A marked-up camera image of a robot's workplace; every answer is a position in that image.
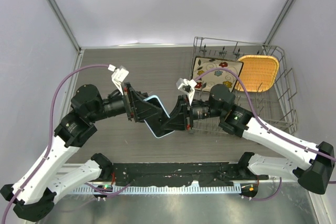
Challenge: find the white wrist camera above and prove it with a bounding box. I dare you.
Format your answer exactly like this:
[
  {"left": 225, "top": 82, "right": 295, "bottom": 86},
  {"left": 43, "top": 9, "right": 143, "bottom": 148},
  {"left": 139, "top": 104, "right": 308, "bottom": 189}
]
[
  {"left": 108, "top": 65, "right": 129, "bottom": 95},
  {"left": 176, "top": 78, "right": 197, "bottom": 105}
]

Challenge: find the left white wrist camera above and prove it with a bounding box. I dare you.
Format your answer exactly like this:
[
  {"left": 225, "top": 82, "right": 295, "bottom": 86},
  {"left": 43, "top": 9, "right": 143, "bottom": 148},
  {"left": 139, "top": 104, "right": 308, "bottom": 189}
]
[{"left": 108, "top": 65, "right": 129, "bottom": 95}]

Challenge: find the white slotted cable duct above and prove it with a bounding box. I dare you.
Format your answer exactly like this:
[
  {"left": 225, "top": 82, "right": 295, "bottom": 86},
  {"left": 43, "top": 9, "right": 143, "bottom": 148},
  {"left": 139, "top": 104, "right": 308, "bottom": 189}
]
[{"left": 73, "top": 185, "right": 242, "bottom": 195}]

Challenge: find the orange woven basket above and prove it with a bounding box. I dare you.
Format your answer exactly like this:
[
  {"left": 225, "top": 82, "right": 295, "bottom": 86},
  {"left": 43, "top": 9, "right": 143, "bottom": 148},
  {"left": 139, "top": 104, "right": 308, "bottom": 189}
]
[{"left": 238, "top": 55, "right": 279, "bottom": 92}]

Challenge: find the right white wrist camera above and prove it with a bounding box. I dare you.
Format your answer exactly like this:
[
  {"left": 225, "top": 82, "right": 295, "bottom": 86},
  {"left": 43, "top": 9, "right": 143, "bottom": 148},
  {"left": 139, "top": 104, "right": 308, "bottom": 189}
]
[{"left": 176, "top": 78, "right": 197, "bottom": 105}]

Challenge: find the left aluminium frame post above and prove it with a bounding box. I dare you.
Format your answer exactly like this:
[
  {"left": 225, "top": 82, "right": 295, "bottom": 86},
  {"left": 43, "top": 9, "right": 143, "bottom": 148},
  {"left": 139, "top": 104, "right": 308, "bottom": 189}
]
[{"left": 46, "top": 0, "right": 81, "bottom": 53}]

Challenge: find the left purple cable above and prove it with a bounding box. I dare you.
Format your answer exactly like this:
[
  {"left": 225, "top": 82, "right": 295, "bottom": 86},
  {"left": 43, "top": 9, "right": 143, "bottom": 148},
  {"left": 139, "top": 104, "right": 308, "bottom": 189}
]
[{"left": 2, "top": 64, "right": 110, "bottom": 221}]

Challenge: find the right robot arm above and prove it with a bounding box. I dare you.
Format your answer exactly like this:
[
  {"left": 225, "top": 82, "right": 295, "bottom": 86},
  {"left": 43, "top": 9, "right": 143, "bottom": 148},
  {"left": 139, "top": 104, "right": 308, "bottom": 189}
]
[{"left": 160, "top": 84, "right": 335, "bottom": 195}]

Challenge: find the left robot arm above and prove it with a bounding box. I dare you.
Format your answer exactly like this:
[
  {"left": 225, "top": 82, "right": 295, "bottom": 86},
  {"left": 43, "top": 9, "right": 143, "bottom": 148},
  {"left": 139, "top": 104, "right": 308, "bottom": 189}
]
[{"left": 1, "top": 83, "right": 168, "bottom": 222}]

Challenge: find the blue-cased smartphone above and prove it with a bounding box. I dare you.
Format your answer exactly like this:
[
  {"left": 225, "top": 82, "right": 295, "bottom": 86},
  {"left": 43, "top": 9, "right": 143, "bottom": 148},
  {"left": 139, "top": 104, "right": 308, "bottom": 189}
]
[{"left": 144, "top": 95, "right": 174, "bottom": 138}]

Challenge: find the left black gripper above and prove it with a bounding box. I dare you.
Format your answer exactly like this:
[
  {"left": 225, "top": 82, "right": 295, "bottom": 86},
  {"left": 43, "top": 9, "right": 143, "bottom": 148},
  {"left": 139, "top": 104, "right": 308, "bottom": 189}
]
[{"left": 88, "top": 82, "right": 161, "bottom": 122}]

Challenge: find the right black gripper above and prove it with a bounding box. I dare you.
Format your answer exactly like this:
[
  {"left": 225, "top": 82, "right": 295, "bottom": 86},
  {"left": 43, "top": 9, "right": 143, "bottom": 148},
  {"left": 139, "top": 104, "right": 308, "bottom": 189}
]
[{"left": 161, "top": 94, "right": 225, "bottom": 131}]

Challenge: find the right aluminium frame post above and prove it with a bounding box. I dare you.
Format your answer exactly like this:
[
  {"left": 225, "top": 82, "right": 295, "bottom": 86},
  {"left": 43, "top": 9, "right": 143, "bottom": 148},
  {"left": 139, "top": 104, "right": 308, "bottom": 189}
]
[{"left": 264, "top": 0, "right": 296, "bottom": 45}]

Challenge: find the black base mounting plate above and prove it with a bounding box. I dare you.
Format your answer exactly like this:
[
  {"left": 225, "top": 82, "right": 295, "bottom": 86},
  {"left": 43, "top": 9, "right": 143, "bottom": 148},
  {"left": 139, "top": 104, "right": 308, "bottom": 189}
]
[{"left": 105, "top": 162, "right": 269, "bottom": 187}]

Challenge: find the black phone stand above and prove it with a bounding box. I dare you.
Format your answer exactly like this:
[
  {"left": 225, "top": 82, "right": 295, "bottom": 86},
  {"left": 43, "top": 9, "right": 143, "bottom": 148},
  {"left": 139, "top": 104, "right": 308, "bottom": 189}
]
[{"left": 137, "top": 91, "right": 149, "bottom": 100}]

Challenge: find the aluminium frame post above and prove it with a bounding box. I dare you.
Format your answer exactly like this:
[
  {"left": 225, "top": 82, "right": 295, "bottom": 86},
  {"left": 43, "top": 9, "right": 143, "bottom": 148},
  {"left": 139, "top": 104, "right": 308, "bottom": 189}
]
[
  {"left": 264, "top": 0, "right": 296, "bottom": 45},
  {"left": 46, "top": 0, "right": 81, "bottom": 53}
]

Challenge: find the floral square plate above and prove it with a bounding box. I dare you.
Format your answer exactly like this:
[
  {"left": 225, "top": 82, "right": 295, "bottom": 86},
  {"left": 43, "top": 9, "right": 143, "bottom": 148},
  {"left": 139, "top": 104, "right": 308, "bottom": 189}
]
[{"left": 191, "top": 56, "right": 244, "bottom": 92}]

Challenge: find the grey wire dish rack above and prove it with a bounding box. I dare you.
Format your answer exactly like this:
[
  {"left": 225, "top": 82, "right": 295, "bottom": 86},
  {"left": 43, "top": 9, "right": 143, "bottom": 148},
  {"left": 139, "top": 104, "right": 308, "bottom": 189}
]
[{"left": 191, "top": 37, "right": 298, "bottom": 134}]

